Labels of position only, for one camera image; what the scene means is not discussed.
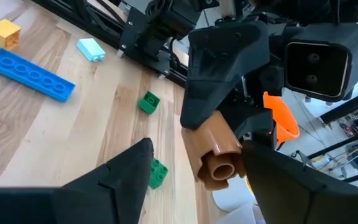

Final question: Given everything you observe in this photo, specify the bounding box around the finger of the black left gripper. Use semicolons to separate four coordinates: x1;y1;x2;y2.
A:
180;21;271;129
225;102;275;147

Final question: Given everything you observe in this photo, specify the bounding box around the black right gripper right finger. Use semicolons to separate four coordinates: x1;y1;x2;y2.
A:
241;139;358;224

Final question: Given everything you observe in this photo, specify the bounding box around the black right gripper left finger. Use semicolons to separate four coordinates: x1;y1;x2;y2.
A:
0;138;154;224

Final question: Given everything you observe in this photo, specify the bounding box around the brown cylinder toy block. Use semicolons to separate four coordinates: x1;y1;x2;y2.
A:
181;110;247;192

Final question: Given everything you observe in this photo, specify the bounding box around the orange pumpkin face bucket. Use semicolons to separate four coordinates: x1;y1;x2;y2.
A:
262;90;301;146

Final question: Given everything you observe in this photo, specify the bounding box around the green toy brick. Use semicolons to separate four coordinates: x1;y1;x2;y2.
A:
137;90;162;115
147;157;170;190

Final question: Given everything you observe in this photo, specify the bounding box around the opaque white plastic bin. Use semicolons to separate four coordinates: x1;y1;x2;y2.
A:
211;175;260;214

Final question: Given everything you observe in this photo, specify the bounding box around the mint blue toy brick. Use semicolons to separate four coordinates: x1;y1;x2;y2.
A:
76;37;106;63

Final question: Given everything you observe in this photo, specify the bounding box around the blue flat studded plate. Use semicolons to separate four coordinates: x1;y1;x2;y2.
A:
0;47;76;103

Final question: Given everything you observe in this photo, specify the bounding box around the small yellow toy brick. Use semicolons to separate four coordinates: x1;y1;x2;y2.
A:
0;18;22;52

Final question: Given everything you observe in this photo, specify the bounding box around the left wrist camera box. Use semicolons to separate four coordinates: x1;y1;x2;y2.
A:
282;22;358;103

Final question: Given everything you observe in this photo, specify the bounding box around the black aluminium rig frame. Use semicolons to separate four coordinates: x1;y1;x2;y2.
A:
31;0;195;88

